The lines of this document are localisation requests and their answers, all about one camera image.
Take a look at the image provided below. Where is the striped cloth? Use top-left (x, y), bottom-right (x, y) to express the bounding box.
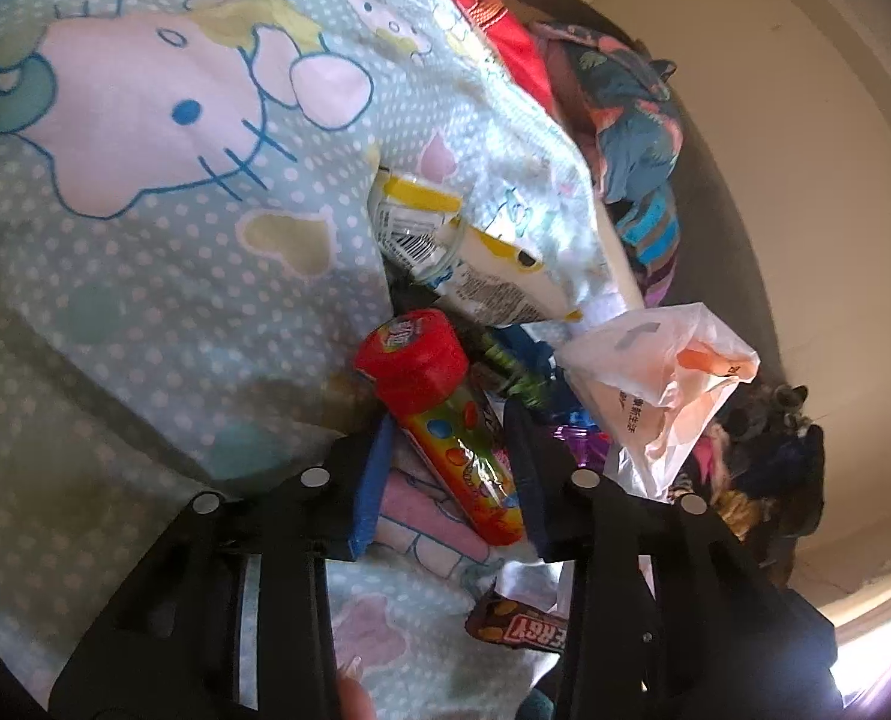
top-left (614, 184), bottom-right (682, 308)

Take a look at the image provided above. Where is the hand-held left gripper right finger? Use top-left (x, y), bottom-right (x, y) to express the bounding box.
top-left (503, 397), bottom-right (840, 720)

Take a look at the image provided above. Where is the cat print blanket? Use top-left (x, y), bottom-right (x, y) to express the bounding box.
top-left (0, 0), bottom-right (626, 720)

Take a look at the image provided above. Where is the olive brown cloth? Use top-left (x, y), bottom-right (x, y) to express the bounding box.
top-left (490, 0), bottom-right (641, 53)

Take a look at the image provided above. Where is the candy tube with red cap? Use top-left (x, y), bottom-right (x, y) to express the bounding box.
top-left (353, 309), bottom-right (529, 547)

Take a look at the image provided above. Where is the purple wrapper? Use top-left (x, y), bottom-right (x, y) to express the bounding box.
top-left (554, 424), bottom-right (615, 473)

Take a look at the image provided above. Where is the blue wrapper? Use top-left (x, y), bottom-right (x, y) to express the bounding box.
top-left (490, 322), bottom-right (611, 440)

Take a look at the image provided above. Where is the dark clothes pile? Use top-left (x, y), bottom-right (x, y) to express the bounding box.
top-left (677, 382), bottom-right (829, 586)

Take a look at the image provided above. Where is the person's left hand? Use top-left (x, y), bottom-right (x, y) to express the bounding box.
top-left (336, 679), bottom-right (377, 720)

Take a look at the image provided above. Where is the red blanket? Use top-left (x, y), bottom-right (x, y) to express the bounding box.
top-left (385, 0), bottom-right (559, 113)

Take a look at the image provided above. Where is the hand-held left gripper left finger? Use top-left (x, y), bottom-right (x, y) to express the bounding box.
top-left (47, 416), bottom-right (397, 720)

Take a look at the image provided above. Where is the floral quilt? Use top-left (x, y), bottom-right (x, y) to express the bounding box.
top-left (527, 19), bottom-right (686, 203)

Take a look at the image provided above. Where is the green wrapper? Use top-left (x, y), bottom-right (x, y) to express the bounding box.
top-left (467, 326), bottom-right (559, 406)

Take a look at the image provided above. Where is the yellow and white wrapper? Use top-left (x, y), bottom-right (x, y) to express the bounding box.
top-left (430, 221), bottom-right (585, 327)

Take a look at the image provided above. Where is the white plastic bag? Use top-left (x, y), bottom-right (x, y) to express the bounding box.
top-left (554, 302), bottom-right (761, 503)

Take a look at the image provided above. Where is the brown chocolate bar wrapper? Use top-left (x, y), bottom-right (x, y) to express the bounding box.
top-left (464, 585), bottom-right (574, 653)

